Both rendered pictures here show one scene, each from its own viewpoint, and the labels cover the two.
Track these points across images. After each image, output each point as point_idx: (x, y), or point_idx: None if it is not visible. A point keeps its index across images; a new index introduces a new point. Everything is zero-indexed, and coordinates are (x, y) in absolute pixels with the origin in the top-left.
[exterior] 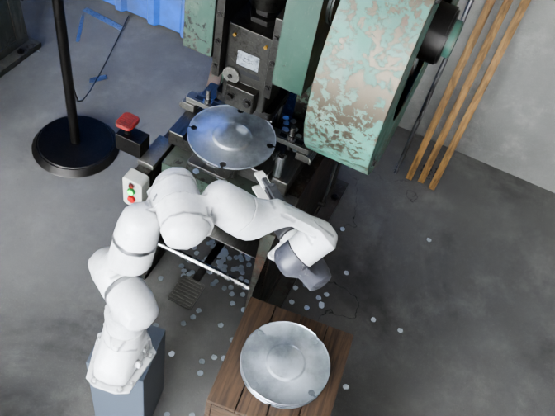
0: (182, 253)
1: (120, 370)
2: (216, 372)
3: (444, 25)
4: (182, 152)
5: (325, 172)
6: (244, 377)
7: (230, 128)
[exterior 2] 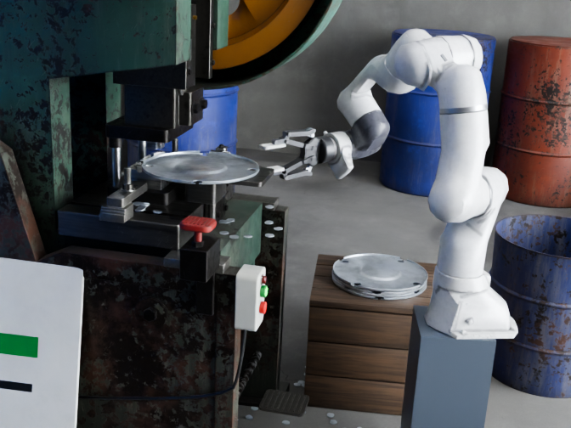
0: None
1: (498, 294)
2: (352, 418)
3: None
4: None
5: None
6: (414, 290)
7: (189, 166)
